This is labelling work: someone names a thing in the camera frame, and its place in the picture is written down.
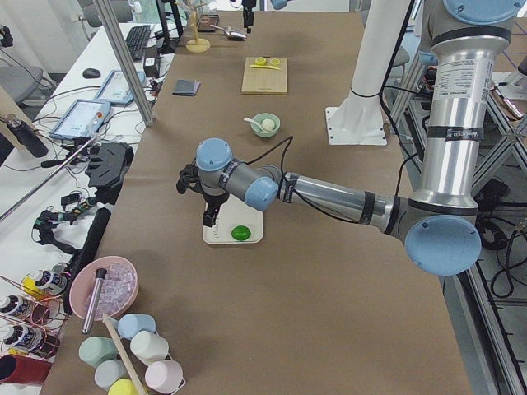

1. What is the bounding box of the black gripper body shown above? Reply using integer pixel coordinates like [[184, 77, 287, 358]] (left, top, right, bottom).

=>
[[241, 0, 255, 12], [175, 164, 229, 212]]

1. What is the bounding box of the white spoon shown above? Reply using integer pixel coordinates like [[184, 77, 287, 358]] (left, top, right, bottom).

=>
[[243, 118, 263, 129]]

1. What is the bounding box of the mint green bowl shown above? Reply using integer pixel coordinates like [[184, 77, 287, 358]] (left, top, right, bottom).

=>
[[250, 113, 281, 138]]

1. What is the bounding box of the pink bowl with ice cubes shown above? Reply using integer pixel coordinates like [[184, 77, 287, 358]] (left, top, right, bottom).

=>
[[68, 256, 139, 321]]

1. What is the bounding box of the metal scoop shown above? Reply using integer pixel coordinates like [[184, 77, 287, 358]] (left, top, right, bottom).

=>
[[212, 25, 247, 41]]

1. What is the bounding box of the white rectangular tray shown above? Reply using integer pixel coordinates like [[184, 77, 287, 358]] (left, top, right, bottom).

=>
[[203, 195, 264, 245]]

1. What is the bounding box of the green lime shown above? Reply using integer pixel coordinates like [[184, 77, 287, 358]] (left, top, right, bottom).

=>
[[231, 225, 252, 241]]

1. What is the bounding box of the yellow cup left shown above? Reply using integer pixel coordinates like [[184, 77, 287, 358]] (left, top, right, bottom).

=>
[[254, 57, 267, 66]]

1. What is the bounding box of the yellow plastic knife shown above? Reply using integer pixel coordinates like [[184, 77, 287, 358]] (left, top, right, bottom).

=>
[[250, 63, 281, 71]]

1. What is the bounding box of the wooden stand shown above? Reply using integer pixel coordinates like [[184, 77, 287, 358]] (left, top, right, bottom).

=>
[[179, 0, 211, 53]]

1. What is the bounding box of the wooden cutting board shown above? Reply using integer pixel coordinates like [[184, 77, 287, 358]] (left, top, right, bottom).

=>
[[241, 57, 288, 95]]

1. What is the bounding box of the black controller device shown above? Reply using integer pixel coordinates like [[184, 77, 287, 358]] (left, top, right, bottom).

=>
[[85, 142, 134, 205]]

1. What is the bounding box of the grey folded cloth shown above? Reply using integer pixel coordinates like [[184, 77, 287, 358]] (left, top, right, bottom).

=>
[[172, 79, 201, 96]]

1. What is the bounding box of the black keyboard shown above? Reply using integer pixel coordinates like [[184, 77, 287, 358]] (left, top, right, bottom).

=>
[[125, 25, 151, 62]]

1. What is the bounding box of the blue tablet far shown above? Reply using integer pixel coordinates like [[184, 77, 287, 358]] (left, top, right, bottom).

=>
[[94, 70, 133, 106]]

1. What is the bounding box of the blue tablet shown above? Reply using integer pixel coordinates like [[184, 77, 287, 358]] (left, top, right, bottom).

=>
[[94, 70, 133, 106], [49, 100, 111, 140]]

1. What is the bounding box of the blue tablet near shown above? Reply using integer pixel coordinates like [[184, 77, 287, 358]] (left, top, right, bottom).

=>
[[49, 100, 111, 140]]

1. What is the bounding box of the metal tube with black cap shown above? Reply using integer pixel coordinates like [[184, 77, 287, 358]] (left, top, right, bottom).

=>
[[82, 268, 107, 335]]

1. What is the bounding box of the light blue cup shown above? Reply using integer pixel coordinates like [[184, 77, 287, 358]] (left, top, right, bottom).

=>
[[118, 314, 156, 340]]

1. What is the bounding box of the white cup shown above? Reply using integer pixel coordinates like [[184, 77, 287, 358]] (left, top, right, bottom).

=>
[[130, 331, 169, 366]]

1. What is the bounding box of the black computer mouse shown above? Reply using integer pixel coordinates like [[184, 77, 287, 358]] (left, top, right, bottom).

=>
[[82, 67, 101, 79]]

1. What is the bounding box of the pink cup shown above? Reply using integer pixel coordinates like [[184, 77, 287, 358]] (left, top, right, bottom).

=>
[[145, 360, 185, 394]]

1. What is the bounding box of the mint green cup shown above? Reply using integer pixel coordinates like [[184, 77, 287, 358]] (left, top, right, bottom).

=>
[[78, 337, 118, 368]]

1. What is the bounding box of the grey cup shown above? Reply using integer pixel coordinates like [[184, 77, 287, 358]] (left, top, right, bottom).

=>
[[94, 360, 128, 391]]

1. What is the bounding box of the yellow-green cup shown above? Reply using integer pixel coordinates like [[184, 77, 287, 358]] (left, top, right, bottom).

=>
[[108, 379, 138, 395]]

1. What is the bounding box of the red cylinder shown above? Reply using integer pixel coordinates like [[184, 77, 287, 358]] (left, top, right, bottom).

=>
[[1, 355, 52, 386]]

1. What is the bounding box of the aluminium frame post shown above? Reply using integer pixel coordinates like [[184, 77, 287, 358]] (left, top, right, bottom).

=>
[[93, 0, 154, 127]]

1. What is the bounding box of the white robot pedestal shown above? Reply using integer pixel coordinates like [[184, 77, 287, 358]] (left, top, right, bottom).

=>
[[325, 0, 413, 146]]

